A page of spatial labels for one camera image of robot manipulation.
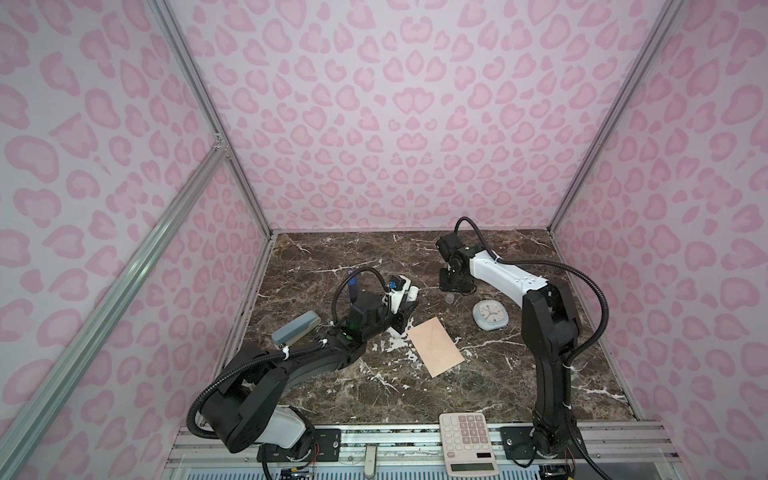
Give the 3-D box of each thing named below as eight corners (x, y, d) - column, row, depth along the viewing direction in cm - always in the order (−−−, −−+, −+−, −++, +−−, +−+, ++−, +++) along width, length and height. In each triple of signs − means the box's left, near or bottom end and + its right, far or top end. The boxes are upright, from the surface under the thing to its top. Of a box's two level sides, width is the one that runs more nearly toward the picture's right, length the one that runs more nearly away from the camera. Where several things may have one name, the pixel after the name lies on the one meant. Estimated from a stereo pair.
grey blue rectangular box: (282, 354, 91) (276, 346, 86) (275, 343, 93) (268, 335, 88) (323, 323, 97) (319, 314, 92) (315, 314, 99) (311, 305, 94)
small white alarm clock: (475, 331, 95) (477, 326, 92) (470, 305, 101) (472, 299, 98) (508, 331, 95) (511, 326, 92) (501, 305, 101) (504, 299, 98)
